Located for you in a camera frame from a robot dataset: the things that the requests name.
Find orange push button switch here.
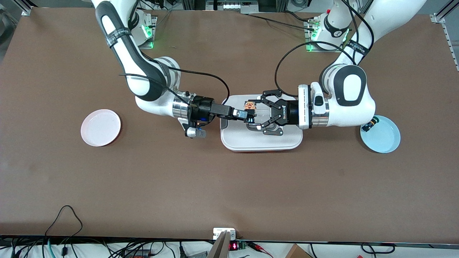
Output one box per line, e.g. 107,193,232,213
244,101,257,124

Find white lunch box grey latches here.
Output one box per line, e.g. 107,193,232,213
219,94,303,152

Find round light blue plate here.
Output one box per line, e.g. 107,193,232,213
360,115,401,154

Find round pink plate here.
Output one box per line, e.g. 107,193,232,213
81,109,121,147

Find white power strip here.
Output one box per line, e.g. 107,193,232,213
214,0,259,11

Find red test lead clip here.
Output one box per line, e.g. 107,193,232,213
247,242,274,258

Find brown cardboard box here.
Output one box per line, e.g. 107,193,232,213
285,244,313,258

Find grey metal bar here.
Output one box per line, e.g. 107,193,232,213
206,231,231,258

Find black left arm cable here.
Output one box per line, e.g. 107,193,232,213
274,41,355,98

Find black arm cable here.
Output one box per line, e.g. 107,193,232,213
119,67,231,105
274,41,355,98

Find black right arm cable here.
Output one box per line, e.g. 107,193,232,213
119,67,231,105

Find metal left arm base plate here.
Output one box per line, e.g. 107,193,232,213
305,20,345,53

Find black cable on table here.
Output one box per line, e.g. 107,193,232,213
247,14,316,31

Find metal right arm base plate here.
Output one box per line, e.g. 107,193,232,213
138,16,158,49

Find small white bracket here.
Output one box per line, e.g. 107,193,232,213
213,228,236,240

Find black looped cable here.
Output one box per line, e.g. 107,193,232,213
45,205,84,244
360,243,396,254

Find perforated metal rail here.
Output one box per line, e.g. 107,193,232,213
442,22,459,72

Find aluminium profile corner bracket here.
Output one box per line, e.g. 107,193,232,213
20,0,36,16
430,0,459,25

